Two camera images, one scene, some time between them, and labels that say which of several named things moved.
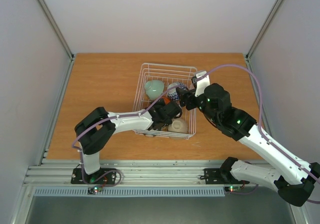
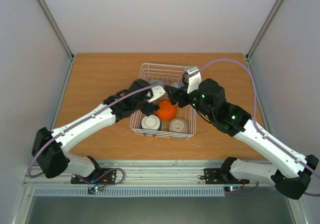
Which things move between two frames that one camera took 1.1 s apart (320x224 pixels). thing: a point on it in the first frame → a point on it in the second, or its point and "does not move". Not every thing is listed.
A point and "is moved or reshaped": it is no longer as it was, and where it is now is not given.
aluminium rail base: x=162 y=172 does not move
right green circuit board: x=232 y=188 does not move
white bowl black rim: x=148 y=135 is moved or reshaped
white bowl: x=178 y=125 does not move
